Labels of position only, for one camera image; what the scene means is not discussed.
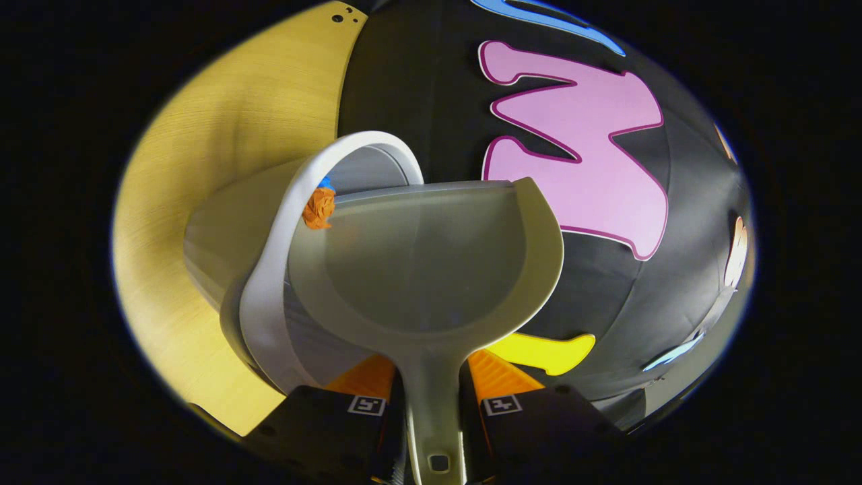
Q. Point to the orange paper trash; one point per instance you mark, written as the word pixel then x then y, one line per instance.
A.
pixel 319 209

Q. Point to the wooden desktop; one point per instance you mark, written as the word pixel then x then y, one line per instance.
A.
pixel 222 114

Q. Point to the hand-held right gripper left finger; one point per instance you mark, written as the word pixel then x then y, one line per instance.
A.
pixel 337 431

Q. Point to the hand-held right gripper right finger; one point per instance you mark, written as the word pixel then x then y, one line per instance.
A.
pixel 539 431

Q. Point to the white ribbed garbage bin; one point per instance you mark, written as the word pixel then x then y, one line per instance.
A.
pixel 269 283

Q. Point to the blue paper trash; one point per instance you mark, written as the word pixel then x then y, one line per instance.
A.
pixel 326 183

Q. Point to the grey plastic dustpan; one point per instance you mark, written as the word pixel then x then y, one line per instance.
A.
pixel 431 269

